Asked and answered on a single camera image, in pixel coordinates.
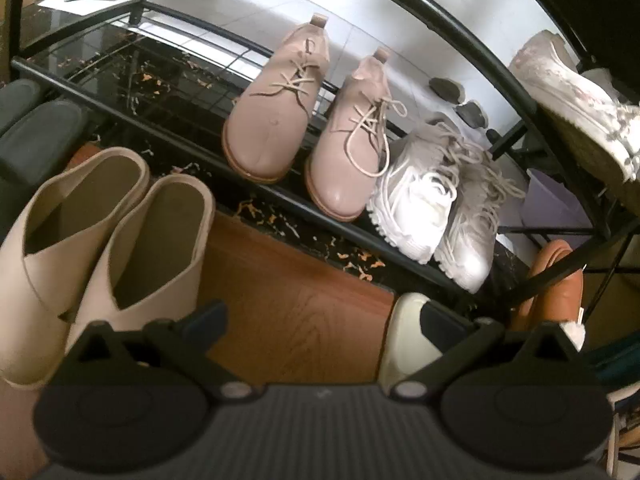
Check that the pink lace-up shoe right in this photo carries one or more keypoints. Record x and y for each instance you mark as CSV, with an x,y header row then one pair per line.
x,y
353,150

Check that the dark grey slide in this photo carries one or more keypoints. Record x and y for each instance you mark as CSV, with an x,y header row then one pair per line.
x,y
17,99
34,149

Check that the pink lace-up shoe left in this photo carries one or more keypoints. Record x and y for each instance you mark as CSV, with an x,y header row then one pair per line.
x,y
268,122

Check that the beige cross-strap mule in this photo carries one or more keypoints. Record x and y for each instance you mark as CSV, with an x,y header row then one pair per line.
x,y
151,266
50,252

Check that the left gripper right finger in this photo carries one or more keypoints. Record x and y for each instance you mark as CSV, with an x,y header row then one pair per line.
x,y
461,342

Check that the white chunky sneaker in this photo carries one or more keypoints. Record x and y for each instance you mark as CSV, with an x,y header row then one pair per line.
x,y
466,250
411,202

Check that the black metal shoe rack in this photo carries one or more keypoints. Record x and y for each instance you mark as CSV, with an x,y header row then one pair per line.
x,y
611,224

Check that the white chunky sneaker right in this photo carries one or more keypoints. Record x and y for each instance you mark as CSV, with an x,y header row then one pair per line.
x,y
466,250

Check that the pink lace-up shoe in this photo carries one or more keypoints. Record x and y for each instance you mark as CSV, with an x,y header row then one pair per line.
x,y
268,122
353,150

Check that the embroidered pearl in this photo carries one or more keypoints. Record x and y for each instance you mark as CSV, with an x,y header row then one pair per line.
x,y
602,133

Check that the pale green slide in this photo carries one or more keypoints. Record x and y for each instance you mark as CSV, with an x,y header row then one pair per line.
x,y
405,350

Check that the brown fur-lined slipper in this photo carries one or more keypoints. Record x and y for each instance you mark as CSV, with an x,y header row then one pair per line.
x,y
560,303

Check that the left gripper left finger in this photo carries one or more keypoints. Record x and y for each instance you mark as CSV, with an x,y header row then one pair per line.
x,y
185,343

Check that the white chunky sneaker left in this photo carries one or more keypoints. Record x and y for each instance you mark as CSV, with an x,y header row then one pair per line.
x,y
411,202

